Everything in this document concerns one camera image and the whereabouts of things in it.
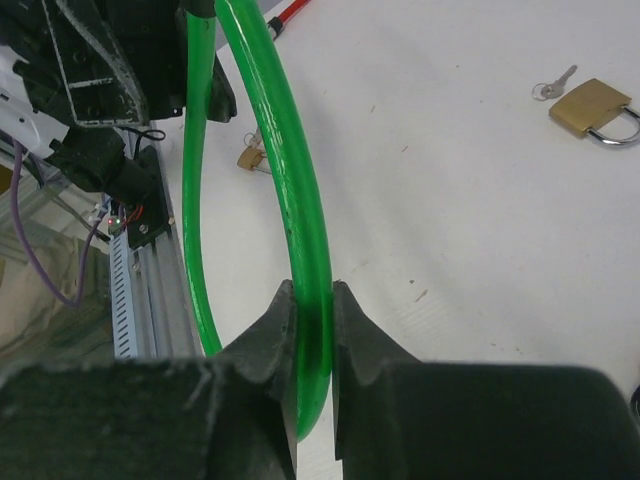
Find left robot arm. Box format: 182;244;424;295
1;1;214;204

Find large brass padlock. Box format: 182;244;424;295
549;78;639;148

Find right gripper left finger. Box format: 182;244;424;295
1;281;298;479

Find green cable lock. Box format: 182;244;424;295
182;1;333;440

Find red cable lock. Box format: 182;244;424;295
267;0;309;39

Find small padlock keys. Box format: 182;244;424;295
244;127;263;149

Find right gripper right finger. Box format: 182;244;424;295
333;282;639;479

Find small brass padlock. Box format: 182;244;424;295
237;147;272;175

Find slotted cable duct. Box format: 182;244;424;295
109;233;138;360

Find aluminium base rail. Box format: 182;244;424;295
129;149;202;358

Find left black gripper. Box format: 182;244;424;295
0;0;236;129

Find left black mount plate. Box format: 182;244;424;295
126;146;170;250

